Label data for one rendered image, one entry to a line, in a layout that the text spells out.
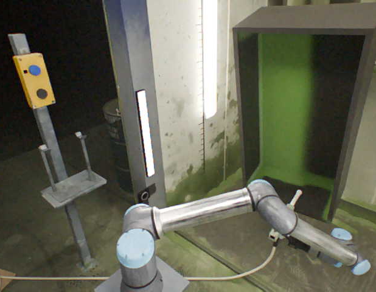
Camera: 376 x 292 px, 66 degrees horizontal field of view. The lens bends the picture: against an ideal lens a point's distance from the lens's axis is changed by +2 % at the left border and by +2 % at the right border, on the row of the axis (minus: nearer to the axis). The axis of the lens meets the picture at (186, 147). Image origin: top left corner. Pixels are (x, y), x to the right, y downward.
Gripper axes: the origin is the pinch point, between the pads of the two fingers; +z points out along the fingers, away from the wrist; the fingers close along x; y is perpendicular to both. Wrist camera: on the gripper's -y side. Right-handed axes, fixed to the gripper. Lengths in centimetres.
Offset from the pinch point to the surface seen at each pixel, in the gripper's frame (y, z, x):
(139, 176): -1, 100, -16
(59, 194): -22, 109, -71
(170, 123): -35, 93, 14
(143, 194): 7, 90, -22
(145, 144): -31, 93, -13
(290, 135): -31, 17, 54
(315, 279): 44, -30, 13
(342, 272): 44, -43, 29
